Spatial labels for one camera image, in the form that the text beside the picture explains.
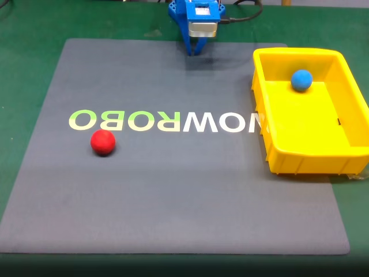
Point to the silver camera box blue mount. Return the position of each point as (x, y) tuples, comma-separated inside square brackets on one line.
[(202, 17)]

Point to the wooden leg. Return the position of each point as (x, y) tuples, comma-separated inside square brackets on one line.
[(285, 2)]

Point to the red ball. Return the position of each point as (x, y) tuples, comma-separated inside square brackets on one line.
[(103, 142)]

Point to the yellow plastic bin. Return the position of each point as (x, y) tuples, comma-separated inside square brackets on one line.
[(302, 130)]

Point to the grey mat with lettering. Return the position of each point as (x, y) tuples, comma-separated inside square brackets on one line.
[(173, 187)]

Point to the blue ball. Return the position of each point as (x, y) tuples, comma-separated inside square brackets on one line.
[(301, 80)]

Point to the clear plastic scrap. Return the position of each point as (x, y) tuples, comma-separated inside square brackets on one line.
[(357, 176)]

